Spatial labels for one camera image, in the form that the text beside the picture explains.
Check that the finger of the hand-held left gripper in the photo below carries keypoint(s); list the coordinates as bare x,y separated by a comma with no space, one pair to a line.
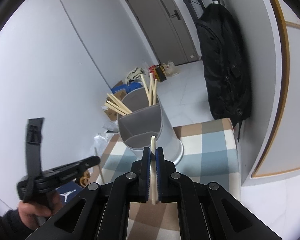
35,140
65,171

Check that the grey door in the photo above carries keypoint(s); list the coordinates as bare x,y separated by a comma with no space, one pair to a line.
160,35

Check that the person's left forearm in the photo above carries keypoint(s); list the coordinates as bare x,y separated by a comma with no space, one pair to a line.
12,226

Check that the wood-framed white panel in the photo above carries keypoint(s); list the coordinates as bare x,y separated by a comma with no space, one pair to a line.
297,100

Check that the red paper bag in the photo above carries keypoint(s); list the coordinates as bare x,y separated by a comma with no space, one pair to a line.
152,69

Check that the clear plastic bag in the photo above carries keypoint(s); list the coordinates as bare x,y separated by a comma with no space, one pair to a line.
101,142

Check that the dark blue shoe box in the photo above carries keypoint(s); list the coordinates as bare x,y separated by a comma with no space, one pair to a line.
70,193

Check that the wooden chopstick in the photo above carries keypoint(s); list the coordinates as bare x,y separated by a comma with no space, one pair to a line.
115,108
122,102
118,104
145,88
112,111
100,166
152,90
155,92
153,145

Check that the checkered cloth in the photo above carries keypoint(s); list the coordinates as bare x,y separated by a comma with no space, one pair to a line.
207,150

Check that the person's left hand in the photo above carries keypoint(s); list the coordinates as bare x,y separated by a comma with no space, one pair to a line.
31,210

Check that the brown sandals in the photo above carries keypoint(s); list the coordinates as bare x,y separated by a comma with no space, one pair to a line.
83,180

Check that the beige plastic bag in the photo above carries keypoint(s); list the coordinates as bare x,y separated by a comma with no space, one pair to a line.
172,69

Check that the beige folded clothes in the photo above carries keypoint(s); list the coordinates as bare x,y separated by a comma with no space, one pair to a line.
135,74

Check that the black paper bag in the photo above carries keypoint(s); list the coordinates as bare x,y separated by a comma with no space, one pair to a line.
161,74

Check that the black backpack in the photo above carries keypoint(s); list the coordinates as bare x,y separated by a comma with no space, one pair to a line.
222,75

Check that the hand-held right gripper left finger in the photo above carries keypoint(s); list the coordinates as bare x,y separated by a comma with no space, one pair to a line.
147,170

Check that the grey plastic parcel bag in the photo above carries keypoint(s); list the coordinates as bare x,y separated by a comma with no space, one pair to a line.
110,128

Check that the blue cardboard box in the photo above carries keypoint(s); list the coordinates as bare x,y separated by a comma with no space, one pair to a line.
125,88

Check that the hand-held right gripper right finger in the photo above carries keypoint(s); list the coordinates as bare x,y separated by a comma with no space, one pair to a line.
160,170

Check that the white utensil holder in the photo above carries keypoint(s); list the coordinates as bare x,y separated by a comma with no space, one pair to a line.
170,140

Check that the brown cardboard box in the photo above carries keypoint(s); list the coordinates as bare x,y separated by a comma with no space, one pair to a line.
112,115

